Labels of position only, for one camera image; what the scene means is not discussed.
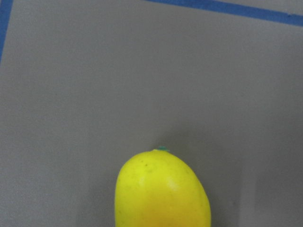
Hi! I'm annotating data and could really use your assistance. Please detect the yellow orange mango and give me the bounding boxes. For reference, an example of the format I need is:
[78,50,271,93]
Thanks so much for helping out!
[114,147,212,227]

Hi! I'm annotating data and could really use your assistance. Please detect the brown paper table mat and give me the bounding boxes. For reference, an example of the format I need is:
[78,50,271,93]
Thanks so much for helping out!
[0,0,303,227]

